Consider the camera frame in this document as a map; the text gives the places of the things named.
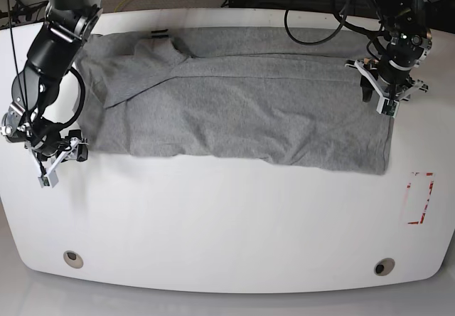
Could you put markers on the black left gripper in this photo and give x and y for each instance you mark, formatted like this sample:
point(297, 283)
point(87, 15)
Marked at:
point(394, 72)

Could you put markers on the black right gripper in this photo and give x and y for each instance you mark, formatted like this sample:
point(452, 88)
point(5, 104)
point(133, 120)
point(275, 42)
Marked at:
point(47, 142)

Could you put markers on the grey T-shirt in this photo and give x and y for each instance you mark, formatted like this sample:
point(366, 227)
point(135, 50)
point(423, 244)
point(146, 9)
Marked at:
point(248, 93)

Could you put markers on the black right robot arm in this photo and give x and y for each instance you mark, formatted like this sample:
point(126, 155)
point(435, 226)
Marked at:
point(66, 28)

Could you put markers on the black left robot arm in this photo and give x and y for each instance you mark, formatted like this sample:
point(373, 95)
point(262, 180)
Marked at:
point(402, 44)

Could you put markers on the red tape rectangle marking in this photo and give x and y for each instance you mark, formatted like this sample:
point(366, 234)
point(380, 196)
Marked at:
point(418, 195)

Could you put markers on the black tripod stand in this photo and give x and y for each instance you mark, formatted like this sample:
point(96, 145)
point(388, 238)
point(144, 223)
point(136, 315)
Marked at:
point(22, 14)

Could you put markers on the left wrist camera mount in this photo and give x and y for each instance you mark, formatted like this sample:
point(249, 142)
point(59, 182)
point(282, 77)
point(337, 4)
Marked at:
point(387, 105)

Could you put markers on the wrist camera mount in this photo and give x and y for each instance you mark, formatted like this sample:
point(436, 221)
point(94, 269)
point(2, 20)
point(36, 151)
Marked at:
point(47, 171)
point(387, 105)

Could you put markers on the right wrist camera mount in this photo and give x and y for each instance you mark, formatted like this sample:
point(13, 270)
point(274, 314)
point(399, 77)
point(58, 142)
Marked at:
point(47, 171)

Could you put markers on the left table cable grommet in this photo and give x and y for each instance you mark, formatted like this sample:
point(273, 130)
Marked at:
point(73, 259)

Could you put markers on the table cable grommet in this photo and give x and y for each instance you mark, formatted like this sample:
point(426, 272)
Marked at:
point(384, 267)
point(73, 259)

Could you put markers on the right table cable grommet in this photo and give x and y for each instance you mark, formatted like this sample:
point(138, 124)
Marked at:
point(384, 267)

